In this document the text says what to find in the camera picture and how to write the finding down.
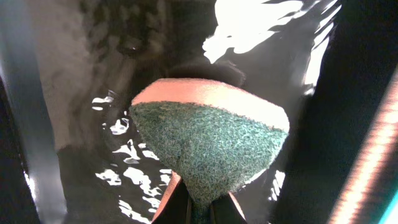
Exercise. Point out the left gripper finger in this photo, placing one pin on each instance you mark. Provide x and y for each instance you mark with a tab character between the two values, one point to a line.
175	206

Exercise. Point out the teal plastic tray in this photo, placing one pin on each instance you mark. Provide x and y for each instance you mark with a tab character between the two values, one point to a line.
390	215

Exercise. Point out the black water tray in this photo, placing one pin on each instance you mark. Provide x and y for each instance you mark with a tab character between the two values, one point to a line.
71	153

